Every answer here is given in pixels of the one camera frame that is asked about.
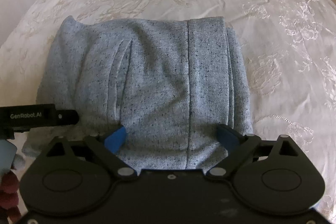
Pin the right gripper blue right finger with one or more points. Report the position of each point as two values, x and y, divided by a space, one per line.
229 138

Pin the white embroidered bedspread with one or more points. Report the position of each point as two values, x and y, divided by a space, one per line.
288 48

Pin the light blue speckled pants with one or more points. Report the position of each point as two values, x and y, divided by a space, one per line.
169 83

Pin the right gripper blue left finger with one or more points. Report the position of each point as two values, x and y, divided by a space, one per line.
114 141

